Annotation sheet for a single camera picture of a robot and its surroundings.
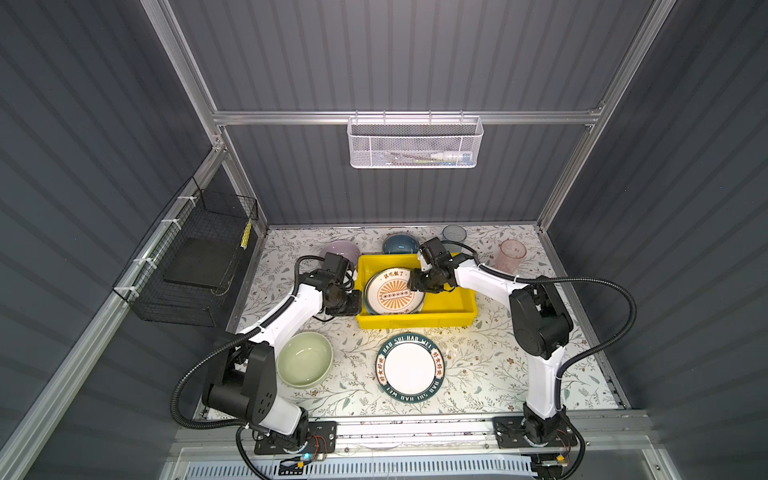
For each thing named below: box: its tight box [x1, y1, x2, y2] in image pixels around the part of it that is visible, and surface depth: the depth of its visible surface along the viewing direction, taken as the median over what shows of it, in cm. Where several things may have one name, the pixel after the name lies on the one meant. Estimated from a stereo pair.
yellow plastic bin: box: [355, 253, 478, 328], surface depth 95 cm
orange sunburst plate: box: [364, 267, 425, 315], surface depth 98 cm
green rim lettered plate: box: [375, 332, 445, 403], surface depth 86 cm
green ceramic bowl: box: [276, 331, 334, 388], surface depth 86 cm
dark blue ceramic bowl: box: [382, 233, 420, 255], surface depth 113 cm
